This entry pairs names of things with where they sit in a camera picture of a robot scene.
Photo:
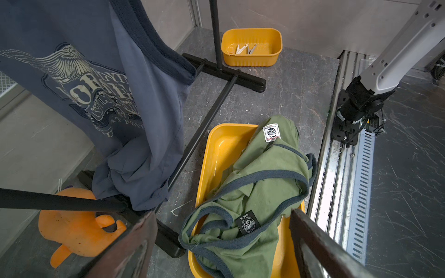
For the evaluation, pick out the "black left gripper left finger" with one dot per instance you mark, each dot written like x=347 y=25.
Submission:
x=130 y=255

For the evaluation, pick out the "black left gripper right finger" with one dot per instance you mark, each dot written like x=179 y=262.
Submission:
x=317 y=252

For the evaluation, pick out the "plain green tank top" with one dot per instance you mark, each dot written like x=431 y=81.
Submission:
x=234 y=234

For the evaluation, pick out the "green printed tank top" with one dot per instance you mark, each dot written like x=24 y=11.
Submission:
x=274 y=139

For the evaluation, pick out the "dark grey tank top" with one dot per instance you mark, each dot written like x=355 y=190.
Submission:
x=104 y=104

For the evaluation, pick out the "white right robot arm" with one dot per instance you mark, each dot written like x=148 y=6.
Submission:
x=367 y=92

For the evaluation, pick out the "black clothes rack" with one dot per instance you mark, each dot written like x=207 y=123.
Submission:
x=194 y=132

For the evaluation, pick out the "orange plush toy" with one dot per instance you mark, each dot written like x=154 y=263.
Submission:
x=82 y=233

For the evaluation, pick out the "large yellow plastic tray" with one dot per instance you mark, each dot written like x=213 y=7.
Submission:
x=224 y=146

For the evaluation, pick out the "small yellow plastic tray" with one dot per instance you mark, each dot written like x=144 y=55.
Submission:
x=251 y=47

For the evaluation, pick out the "metal base rail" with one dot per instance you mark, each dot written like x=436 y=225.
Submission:
x=341 y=197

